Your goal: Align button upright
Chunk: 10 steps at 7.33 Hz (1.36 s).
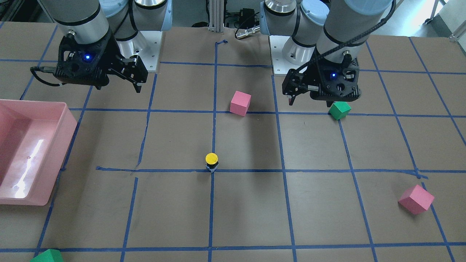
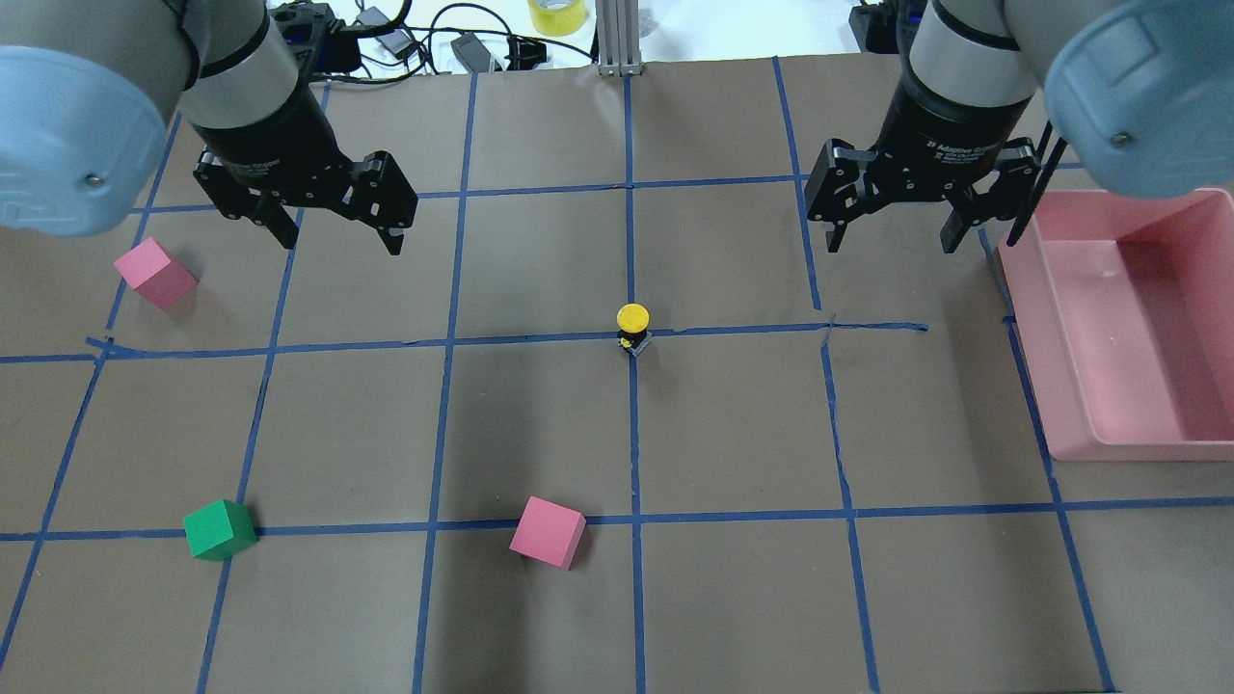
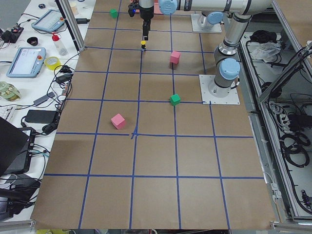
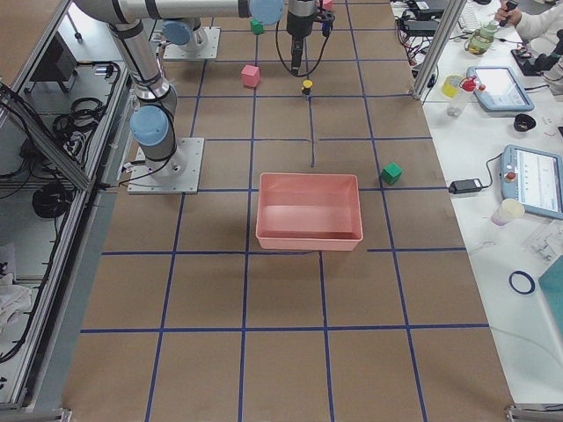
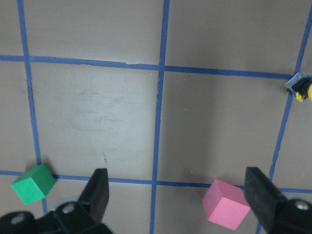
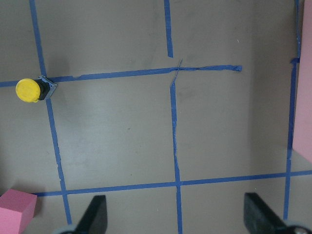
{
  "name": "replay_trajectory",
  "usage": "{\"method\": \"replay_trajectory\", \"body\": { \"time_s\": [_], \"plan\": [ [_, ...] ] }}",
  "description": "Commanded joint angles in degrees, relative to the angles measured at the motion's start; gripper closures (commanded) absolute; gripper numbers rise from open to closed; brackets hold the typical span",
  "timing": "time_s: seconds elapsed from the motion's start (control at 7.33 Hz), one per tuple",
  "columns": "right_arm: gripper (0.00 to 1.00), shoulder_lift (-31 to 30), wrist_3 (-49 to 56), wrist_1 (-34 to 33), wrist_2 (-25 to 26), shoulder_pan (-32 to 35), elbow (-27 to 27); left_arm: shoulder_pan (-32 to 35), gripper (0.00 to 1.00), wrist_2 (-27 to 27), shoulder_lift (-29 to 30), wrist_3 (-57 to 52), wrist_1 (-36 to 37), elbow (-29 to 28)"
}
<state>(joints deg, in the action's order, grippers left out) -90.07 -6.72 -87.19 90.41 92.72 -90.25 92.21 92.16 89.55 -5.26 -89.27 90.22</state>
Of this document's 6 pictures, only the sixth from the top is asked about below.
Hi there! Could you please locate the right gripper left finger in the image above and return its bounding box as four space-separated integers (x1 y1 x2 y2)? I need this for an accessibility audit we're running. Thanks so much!
74 195 108 234

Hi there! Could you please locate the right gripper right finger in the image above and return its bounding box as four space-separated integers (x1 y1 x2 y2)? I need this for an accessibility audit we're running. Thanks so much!
243 193 287 234

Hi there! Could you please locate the yellow push button switch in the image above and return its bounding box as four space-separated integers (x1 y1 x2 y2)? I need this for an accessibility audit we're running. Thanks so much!
15 75 59 103

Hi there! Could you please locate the pink cube centre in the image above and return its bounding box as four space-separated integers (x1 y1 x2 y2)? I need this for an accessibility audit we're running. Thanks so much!
0 189 37 234

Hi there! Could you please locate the pink plastic bin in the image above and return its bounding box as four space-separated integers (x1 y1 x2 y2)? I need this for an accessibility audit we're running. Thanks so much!
293 0 312 162

